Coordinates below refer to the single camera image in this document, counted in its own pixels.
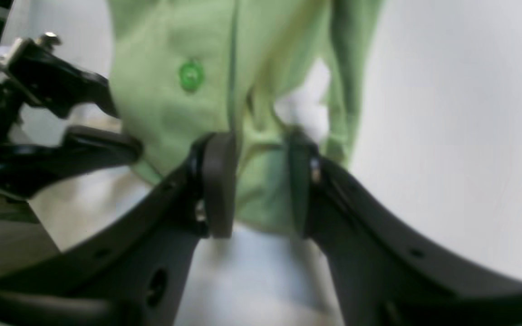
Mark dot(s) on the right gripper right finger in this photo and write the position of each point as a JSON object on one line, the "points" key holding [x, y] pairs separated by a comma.
{"points": [[384, 272]]}

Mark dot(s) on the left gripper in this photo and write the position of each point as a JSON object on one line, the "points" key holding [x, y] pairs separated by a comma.
{"points": [[30, 74]]}

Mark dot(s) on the sage green T-shirt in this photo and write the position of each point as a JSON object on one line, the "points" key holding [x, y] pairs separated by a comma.
{"points": [[261, 68]]}

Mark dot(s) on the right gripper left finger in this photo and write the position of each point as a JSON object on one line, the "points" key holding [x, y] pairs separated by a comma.
{"points": [[133, 273]]}

